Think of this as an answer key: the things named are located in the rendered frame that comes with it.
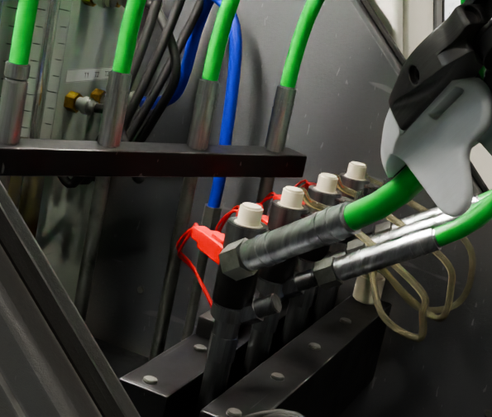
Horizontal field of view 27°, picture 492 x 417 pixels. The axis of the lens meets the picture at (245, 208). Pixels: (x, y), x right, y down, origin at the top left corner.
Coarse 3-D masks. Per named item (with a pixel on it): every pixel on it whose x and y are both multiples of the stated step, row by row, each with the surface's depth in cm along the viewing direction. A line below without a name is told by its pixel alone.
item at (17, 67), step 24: (24, 0) 73; (24, 24) 74; (24, 48) 74; (24, 72) 75; (480, 72) 48; (408, 168) 50; (384, 192) 51; (408, 192) 50; (360, 216) 52; (384, 216) 52
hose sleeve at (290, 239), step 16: (336, 208) 54; (288, 224) 56; (304, 224) 55; (320, 224) 54; (336, 224) 53; (256, 240) 58; (272, 240) 57; (288, 240) 56; (304, 240) 55; (320, 240) 54; (336, 240) 54; (240, 256) 58; (256, 256) 57; (272, 256) 57; (288, 256) 57
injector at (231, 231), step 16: (224, 240) 70; (256, 272) 70; (224, 288) 70; (240, 288) 70; (224, 304) 70; (240, 304) 70; (256, 304) 70; (272, 304) 70; (224, 320) 70; (240, 320) 71; (256, 320) 71; (224, 336) 71; (208, 352) 72; (224, 352) 71; (208, 368) 72; (224, 368) 72; (208, 384) 72; (224, 384) 72; (208, 400) 72
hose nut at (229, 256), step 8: (240, 240) 59; (224, 248) 60; (232, 248) 59; (224, 256) 59; (232, 256) 59; (224, 264) 59; (232, 264) 59; (240, 264) 58; (224, 272) 59; (232, 272) 59; (240, 272) 59; (248, 272) 59
